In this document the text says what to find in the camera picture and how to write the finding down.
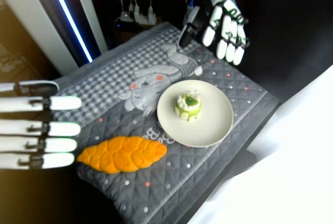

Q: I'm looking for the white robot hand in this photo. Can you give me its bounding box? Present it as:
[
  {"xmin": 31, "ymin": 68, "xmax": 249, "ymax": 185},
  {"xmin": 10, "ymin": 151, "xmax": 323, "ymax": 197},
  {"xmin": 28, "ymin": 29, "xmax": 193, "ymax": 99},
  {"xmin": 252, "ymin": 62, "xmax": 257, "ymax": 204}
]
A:
[
  {"xmin": 0, "ymin": 80, "xmax": 82, "ymax": 170},
  {"xmin": 178, "ymin": 0, "xmax": 251, "ymax": 67}
]

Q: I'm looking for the green and white toy cake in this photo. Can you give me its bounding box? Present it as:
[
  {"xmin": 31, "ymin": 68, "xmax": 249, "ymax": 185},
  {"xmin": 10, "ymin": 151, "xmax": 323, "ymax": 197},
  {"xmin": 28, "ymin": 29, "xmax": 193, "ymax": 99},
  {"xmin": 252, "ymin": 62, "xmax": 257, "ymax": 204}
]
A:
[{"xmin": 174, "ymin": 90, "xmax": 202, "ymax": 122}]

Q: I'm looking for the orange braided bread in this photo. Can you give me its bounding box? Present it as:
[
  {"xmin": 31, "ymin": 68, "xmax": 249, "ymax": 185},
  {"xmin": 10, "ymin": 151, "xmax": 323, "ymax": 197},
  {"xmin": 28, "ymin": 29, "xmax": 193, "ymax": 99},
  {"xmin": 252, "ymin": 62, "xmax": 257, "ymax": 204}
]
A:
[{"xmin": 76, "ymin": 136, "xmax": 168, "ymax": 175}]

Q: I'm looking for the cream round plate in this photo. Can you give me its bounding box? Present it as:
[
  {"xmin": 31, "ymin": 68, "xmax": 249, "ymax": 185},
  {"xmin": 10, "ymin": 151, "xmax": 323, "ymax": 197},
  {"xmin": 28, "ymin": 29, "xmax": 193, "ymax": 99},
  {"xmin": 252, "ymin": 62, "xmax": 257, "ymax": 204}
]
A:
[{"xmin": 156, "ymin": 79, "xmax": 234, "ymax": 149}]

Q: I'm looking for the white power strip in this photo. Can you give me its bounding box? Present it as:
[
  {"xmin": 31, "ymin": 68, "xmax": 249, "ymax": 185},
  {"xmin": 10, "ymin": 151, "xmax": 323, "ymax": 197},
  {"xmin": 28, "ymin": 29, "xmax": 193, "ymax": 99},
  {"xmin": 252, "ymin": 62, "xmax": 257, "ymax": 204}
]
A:
[{"xmin": 119, "ymin": 2, "xmax": 158, "ymax": 25}]

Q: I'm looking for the wide white pillar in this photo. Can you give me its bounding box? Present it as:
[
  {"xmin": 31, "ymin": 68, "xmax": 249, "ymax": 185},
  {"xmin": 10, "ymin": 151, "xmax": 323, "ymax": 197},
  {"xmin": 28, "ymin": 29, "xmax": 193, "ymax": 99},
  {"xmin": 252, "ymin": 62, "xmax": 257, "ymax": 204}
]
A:
[{"xmin": 0, "ymin": 0, "xmax": 79, "ymax": 76}]

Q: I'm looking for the blue-white LED light strip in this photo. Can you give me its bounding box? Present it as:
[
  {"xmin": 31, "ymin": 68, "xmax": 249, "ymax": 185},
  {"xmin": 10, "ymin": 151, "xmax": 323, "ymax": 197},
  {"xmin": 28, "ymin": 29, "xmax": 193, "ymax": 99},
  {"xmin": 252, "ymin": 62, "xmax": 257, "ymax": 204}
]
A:
[{"xmin": 48, "ymin": 0, "xmax": 94, "ymax": 64}]

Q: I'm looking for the grey quilt with bear print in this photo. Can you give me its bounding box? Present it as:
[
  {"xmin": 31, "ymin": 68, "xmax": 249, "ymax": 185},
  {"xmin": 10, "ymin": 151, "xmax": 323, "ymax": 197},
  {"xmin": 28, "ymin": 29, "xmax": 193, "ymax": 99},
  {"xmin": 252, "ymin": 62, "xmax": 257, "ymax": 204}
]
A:
[{"xmin": 39, "ymin": 21, "xmax": 281, "ymax": 224}]

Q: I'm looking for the white smooth panel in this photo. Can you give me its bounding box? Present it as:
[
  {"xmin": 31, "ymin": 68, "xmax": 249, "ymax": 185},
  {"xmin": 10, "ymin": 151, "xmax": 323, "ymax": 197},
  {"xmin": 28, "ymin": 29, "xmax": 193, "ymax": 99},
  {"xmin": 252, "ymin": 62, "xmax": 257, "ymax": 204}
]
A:
[{"xmin": 186, "ymin": 64, "xmax": 333, "ymax": 224}]

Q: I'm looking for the narrow white post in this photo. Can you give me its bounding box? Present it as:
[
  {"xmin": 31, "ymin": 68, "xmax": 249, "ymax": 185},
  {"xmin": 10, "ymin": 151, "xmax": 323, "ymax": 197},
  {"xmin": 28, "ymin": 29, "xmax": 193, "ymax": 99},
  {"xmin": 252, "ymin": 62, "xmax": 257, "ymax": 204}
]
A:
[{"xmin": 71, "ymin": 0, "xmax": 109, "ymax": 54}]

